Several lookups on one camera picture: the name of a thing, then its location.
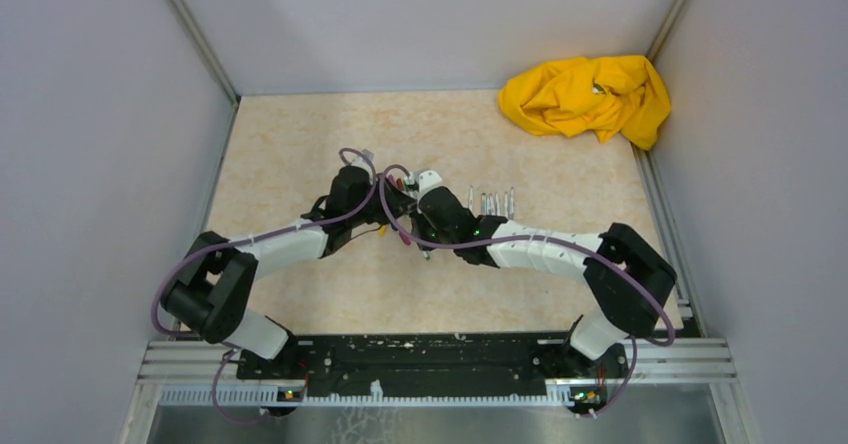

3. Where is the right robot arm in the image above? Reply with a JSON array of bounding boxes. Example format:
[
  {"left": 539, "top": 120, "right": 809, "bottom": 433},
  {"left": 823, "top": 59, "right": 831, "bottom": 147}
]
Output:
[{"left": 414, "top": 185, "right": 677, "bottom": 376}]

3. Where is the yellow cloth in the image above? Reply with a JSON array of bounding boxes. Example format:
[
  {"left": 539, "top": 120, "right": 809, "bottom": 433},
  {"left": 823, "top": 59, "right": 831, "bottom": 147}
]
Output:
[{"left": 497, "top": 55, "right": 672, "bottom": 151}]

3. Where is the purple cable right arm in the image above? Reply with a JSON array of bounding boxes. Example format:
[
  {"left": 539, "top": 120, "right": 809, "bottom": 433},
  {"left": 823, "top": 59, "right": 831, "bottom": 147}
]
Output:
[{"left": 378, "top": 164, "right": 677, "bottom": 420}]

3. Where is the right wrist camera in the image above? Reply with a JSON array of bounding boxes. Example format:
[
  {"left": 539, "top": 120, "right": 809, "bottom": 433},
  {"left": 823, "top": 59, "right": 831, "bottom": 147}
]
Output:
[{"left": 409, "top": 169, "right": 443, "bottom": 196}]

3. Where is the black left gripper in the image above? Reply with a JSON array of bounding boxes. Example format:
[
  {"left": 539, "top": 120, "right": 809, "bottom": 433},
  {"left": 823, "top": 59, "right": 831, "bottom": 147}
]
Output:
[{"left": 349, "top": 172, "right": 416, "bottom": 228}]

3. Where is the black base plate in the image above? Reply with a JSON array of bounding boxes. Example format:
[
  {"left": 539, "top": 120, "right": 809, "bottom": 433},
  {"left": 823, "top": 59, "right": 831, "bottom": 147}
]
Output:
[{"left": 237, "top": 331, "right": 627, "bottom": 398}]

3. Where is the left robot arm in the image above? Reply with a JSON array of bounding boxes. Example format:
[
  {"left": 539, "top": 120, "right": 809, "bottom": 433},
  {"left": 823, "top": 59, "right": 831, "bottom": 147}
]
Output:
[{"left": 152, "top": 165, "right": 415, "bottom": 378}]

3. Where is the aluminium frame rail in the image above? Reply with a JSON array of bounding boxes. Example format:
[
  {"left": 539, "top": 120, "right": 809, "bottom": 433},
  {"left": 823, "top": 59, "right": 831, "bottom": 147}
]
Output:
[{"left": 119, "top": 316, "right": 763, "bottom": 443}]

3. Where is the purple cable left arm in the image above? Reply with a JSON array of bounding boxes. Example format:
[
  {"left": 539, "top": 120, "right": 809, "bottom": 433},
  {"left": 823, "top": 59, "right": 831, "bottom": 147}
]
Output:
[{"left": 150, "top": 148, "right": 379, "bottom": 428}]

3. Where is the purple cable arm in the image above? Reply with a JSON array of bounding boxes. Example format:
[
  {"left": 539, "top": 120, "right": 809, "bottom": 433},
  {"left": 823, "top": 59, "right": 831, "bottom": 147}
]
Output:
[
  {"left": 378, "top": 164, "right": 677, "bottom": 420},
  {"left": 150, "top": 148, "right": 379, "bottom": 428}
]

